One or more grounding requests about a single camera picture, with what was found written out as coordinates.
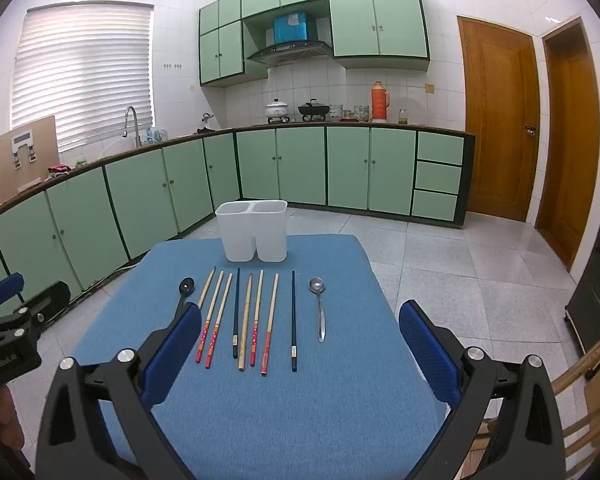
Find blue box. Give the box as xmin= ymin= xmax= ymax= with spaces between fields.
xmin=273 ymin=11 xmax=317 ymax=44

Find green wall cabinets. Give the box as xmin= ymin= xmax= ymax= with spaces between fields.
xmin=198 ymin=0 xmax=431 ymax=88

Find plain wooden door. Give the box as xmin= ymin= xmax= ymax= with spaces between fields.
xmin=534 ymin=16 xmax=600 ymax=272

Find person's left hand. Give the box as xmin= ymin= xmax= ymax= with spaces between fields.
xmin=0 ymin=385 xmax=28 ymax=461

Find wooden door with handle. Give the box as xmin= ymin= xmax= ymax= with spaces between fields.
xmin=457 ymin=15 xmax=541 ymax=223

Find silver metal spoon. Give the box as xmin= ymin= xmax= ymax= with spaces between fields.
xmin=309 ymin=277 xmax=327 ymax=343

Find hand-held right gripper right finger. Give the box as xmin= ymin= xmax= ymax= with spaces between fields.
xmin=398 ymin=300 xmax=567 ymax=480

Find chrome kitchen faucet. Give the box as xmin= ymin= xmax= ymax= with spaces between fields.
xmin=124 ymin=106 xmax=142 ymax=148

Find white holder on board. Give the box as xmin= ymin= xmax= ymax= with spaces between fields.
xmin=10 ymin=130 xmax=37 ymax=170

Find cardboard box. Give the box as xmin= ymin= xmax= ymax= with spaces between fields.
xmin=0 ymin=115 xmax=61 ymax=203

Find orange thermos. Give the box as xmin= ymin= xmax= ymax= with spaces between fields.
xmin=371 ymin=81 xmax=392 ymax=123

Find range hood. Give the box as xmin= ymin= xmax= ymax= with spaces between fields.
xmin=246 ymin=40 xmax=333 ymax=67

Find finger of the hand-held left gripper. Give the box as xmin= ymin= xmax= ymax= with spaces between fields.
xmin=7 ymin=281 xmax=72 ymax=333
xmin=0 ymin=272 xmax=25 ymax=321

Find black spoon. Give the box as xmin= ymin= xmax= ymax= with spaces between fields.
xmin=175 ymin=277 xmax=196 ymax=315

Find green drawer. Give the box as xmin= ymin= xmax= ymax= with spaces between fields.
xmin=411 ymin=189 xmax=458 ymax=222
xmin=417 ymin=131 xmax=465 ymax=166
xmin=415 ymin=161 xmax=462 ymax=195

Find white window blind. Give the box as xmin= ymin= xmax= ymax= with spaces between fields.
xmin=11 ymin=4 xmax=156 ymax=153

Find red-handled bamboo chopstick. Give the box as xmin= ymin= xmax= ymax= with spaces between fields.
xmin=250 ymin=269 xmax=265 ymax=367
xmin=261 ymin=273 xmax=280 ymax=376
xmin=195 ymin=271 xmax=225 ymax=364
xmin=205 ymin=273 xmax=234 ymax=369

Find wooden chair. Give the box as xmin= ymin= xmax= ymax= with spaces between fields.
xmin=460 ymin=327 xmax=600 ymax=480

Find white two-compartment utensil holder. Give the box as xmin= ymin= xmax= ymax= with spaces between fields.
xmin=215 ymin=200 xmax=289 ymax=263

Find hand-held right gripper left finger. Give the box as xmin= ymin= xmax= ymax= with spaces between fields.
xmin=34 ymin=301 xmax=202 ymax=480

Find plain bamboo chopstick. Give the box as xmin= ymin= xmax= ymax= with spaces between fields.
xmin=238 ymin=273 xmax=253 ymax=372
xmin=198 ymin=266 xmax=217 ymax=309

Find black wok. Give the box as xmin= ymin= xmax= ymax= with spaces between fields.
xmin=298 ymin=99 xmax=331 ymax=122

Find black cabinet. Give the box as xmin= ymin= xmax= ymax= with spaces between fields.
xmin=565 ymin=91 xmax=600 ymax=356

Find white cooking pot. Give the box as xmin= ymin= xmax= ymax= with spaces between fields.
xmin=265 ymin=99 xmax=292 ymax=124

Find blue table mat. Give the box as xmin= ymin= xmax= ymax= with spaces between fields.
xmin=72 ymin=234 xmax=448 ymax=480

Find green base cabinets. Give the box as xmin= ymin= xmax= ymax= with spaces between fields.
xmin=0 ymin=126 xmax=476 ymax=311

